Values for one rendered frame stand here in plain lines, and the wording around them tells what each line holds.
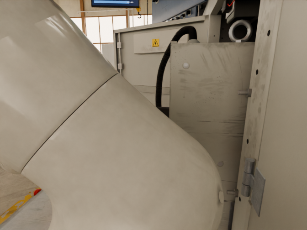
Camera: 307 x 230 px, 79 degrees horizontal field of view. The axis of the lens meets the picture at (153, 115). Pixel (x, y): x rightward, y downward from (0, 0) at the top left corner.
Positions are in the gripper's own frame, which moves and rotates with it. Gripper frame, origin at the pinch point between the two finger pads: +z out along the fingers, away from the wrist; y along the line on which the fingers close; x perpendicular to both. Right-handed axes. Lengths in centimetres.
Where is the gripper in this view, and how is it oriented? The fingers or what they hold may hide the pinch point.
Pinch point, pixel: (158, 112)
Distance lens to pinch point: 49.3
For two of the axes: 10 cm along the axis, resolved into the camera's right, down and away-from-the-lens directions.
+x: 0.0, -9.7, -2.4
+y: -1.4, 2.4, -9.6
